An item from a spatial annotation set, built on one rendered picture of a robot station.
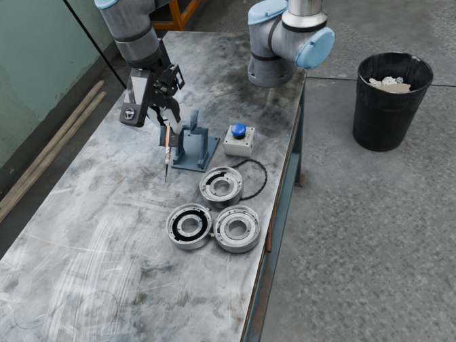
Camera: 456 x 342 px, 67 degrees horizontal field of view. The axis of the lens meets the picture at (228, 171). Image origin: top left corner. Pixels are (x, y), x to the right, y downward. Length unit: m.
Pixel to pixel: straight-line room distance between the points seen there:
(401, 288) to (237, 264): 1.02
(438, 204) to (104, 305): 1.57
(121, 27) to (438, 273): 1.52
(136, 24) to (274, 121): 0.52
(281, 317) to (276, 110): 0.88
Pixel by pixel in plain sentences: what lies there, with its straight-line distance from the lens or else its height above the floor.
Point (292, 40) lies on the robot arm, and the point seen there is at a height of 1.00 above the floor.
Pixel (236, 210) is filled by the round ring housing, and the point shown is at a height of 0.83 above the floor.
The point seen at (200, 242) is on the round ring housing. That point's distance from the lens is 0.77.
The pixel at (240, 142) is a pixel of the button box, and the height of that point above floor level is 0.84.
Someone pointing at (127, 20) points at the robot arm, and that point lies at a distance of 0.66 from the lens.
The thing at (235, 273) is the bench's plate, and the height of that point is 0.80.
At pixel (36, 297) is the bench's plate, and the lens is 0.90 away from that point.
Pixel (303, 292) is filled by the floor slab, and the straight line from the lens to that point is 1.59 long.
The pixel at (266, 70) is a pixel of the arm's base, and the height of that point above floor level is 0.85.
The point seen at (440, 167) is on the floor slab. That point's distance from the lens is 2.09.
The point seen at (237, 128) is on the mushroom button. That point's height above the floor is 0.87.
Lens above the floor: 1.49
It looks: 50 degrees down
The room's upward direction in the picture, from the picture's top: 11 degrees counter-clockwise
